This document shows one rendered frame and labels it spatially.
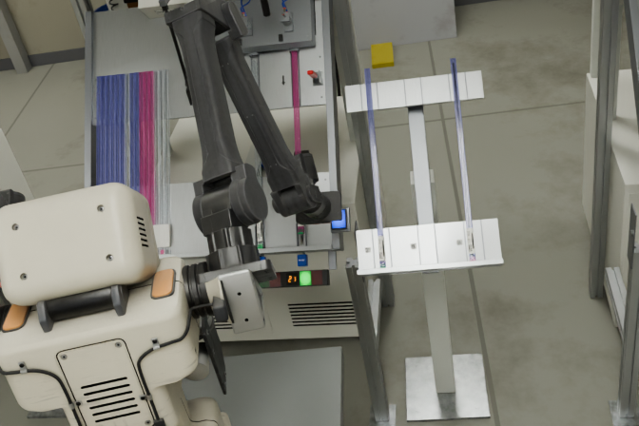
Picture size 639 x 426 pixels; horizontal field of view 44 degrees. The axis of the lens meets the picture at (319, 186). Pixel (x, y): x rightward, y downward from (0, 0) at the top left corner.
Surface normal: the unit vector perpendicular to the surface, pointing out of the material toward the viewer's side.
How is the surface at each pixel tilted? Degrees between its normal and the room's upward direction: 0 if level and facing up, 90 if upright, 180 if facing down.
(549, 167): 0
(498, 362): 0
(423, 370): 0
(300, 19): 45
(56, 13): 90
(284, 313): 90
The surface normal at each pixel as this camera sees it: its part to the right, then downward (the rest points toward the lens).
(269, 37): -0.19, -0.15
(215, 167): -0.41, -0.16
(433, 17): -0.06, 0.44
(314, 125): -0.17, -0.80
